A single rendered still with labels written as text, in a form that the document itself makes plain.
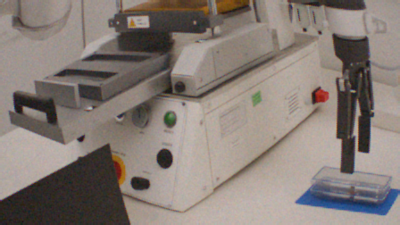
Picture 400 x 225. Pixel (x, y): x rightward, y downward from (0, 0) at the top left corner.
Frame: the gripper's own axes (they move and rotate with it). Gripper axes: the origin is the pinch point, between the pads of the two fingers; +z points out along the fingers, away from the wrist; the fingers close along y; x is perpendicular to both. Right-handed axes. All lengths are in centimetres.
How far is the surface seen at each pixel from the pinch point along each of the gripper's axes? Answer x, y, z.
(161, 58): -34.7, 8.0, -14.2
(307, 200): -9.2, 3.7, 10.0
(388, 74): -15, -65, 7
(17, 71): -181, -40, 14
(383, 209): 9.8, 3.1, 10.1
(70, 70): -51, 17, -14
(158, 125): -35.1, 10.3, -3.2
